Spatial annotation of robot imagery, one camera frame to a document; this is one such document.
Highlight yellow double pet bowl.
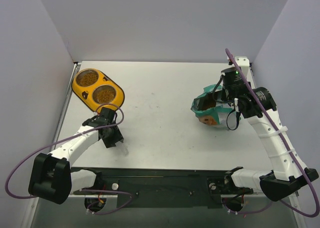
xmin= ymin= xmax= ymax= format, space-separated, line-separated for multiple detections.
xmin=71 ymin=68 xmax=125 ymax=113

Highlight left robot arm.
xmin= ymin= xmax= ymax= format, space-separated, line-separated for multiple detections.
xmin=28 ymin=105 xmax=124 ymax=205

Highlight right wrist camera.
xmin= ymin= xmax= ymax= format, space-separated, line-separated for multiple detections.
xmin=225 ymin=55 xmax=251 ymax=81

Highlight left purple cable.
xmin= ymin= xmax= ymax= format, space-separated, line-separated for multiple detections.
xmin=4 ymin=107 xmax=133 ymax=216

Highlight clear plastic scoop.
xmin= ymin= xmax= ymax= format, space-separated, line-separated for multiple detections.
xmin=119 ymin=144 xmax=129 ymax=156

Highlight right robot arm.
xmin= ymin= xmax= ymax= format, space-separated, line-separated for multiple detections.
xmin=219 ymin=67 xmax=319 ymax=202

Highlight green pet food bag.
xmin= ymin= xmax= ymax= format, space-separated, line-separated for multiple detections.
xmin=190 ymin=84 xmax=241 ymax=130

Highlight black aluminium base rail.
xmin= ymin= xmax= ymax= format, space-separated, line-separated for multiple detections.
xmin=31 ymin=166 xmax=298 ymax=210

